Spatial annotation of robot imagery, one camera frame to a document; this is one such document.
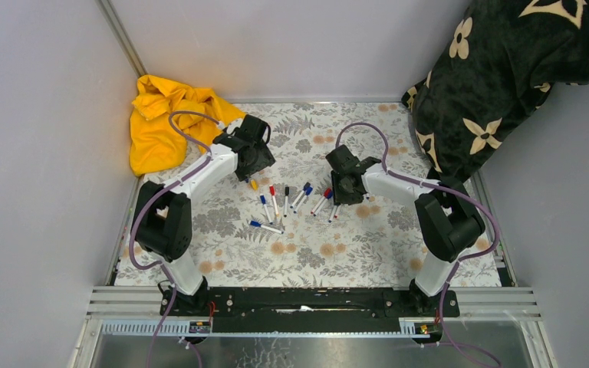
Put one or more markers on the floral patterned table mat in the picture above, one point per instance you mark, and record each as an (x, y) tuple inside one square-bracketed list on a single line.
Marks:
[(377, 243)]

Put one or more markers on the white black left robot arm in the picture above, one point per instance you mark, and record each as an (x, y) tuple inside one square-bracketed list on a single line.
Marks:
[(162, 222)]

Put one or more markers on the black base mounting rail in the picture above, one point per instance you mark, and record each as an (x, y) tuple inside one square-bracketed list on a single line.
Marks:
[(269, 310)]

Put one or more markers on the blue marker black eraser cap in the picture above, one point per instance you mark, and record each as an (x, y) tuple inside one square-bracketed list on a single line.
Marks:
[(300, 195)]

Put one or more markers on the aluminium frame rail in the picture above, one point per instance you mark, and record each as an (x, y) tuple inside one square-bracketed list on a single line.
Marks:
[(136, 311)]

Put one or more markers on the red cap marker left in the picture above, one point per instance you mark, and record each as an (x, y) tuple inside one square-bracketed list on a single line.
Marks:
[(274, 200)]

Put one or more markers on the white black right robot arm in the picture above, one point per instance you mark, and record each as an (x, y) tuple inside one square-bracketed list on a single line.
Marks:
[(449, 221)]

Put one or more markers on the yellow crumpled cloth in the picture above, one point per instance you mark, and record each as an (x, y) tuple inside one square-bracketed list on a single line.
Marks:
[(164, 112)]

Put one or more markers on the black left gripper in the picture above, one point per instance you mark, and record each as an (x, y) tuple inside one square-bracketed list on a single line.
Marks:
[(263, 159)]

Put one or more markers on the black floral blanket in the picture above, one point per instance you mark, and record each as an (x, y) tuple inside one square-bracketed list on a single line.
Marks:
[(500, 65)]

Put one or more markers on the blue cap marker lying crosswise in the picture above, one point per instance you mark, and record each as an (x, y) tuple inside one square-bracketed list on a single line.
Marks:
[(257, 224)]

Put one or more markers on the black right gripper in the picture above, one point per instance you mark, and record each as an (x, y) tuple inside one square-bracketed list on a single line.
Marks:
[(338, 197)]

